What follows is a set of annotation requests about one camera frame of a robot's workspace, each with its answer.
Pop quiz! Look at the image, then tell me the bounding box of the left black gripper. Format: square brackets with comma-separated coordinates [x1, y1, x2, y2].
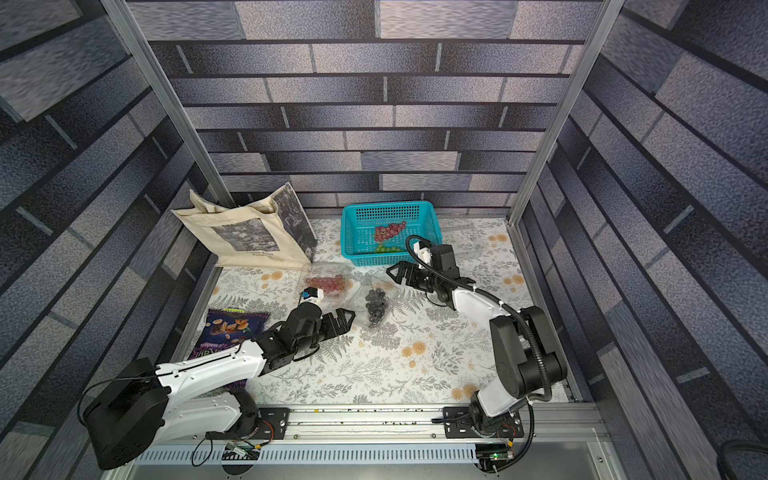
[294, 308, 359, 356]

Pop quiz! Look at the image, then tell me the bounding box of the red grape bunch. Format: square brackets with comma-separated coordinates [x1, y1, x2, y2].
[374, 221, 407, 243]
[304, 274, 347, 296]

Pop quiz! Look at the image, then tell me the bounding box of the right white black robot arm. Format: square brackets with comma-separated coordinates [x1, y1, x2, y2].
[386, 261, 568, 436]

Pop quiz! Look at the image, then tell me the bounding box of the black grape bunch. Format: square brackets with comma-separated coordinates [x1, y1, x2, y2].
[365, 288, 388, 327]

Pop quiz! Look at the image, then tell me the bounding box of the green grape bunch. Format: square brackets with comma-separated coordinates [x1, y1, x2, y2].
[375, 245, 404, 253]

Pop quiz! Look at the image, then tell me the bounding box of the clear clamshell container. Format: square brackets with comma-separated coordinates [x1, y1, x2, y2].
[297, 262, 360, 310]
[351, 274, 403, 330]

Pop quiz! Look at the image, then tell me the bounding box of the purple snack bag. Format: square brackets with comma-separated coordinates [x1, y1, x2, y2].
[187, 308, 271, 360]

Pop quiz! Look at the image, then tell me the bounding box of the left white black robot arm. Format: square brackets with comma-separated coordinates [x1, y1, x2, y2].
[78, 302, 355, 471]

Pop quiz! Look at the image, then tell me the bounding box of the beige canvas tote bag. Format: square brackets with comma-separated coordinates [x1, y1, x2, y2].
[173, 183, 318, 270]

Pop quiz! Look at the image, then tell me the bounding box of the teal plastic basket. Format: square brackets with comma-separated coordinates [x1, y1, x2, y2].
[340, 200, 442, 267]

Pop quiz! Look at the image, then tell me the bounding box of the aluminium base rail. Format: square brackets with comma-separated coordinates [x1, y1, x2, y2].
[107, 403, 625, 479]

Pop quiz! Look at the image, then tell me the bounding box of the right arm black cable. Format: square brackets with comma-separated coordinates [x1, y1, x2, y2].
[404, 233, 554, 475]

